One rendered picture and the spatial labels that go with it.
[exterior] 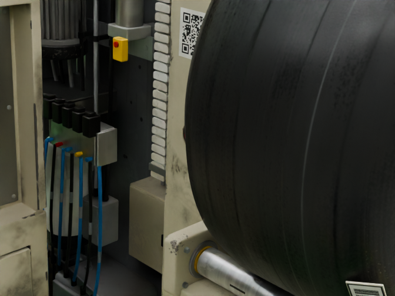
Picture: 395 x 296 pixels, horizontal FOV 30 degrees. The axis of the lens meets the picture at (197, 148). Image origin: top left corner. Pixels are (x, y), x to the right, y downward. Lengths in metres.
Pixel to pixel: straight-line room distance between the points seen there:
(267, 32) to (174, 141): 0.45
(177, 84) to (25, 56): 0.24
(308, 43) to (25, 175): 0.66
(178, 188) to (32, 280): 0.31
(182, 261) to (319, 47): 0.47
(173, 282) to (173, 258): 0.04
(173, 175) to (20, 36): 0.33
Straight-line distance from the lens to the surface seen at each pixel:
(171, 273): 1.11
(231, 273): 1.08
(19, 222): 1.26
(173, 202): 1.24
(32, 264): 1.31
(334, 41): 0.74
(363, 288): 0.82
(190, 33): 1.12
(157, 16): 1.19
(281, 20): 0.78
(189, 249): 1.09
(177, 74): 1.16
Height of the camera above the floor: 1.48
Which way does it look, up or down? 22 degrees down
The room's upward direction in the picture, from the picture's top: 3 degrees clockwise
